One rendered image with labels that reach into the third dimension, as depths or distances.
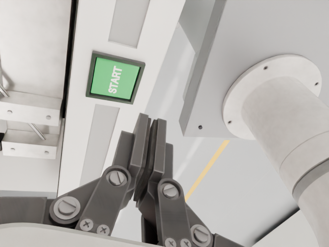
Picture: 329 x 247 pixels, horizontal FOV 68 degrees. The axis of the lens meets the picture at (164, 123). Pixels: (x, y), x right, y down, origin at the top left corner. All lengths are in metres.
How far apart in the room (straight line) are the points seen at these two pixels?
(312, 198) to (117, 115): 0.26
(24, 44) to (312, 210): 0.41
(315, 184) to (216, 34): 0.24
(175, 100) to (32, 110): 1.23
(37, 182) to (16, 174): 0.05
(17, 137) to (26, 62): 0.13
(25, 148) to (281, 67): 0.44
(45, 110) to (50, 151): 0.09
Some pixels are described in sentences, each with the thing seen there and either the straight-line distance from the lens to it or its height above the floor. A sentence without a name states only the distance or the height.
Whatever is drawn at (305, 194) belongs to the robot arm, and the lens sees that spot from 0.36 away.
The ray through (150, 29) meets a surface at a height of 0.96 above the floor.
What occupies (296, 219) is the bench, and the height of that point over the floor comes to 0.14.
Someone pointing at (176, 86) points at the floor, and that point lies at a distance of 1.49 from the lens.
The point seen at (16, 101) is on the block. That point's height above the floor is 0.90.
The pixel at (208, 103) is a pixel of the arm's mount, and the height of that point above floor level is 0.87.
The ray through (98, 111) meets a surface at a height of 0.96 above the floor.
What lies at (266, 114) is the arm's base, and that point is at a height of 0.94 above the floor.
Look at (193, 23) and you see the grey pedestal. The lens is 0.73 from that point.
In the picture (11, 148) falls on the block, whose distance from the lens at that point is 0.46.
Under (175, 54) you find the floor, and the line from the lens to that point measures 1.38.
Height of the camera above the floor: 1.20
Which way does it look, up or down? 46 degrees down
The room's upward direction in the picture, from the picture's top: 167 degrees clockwise
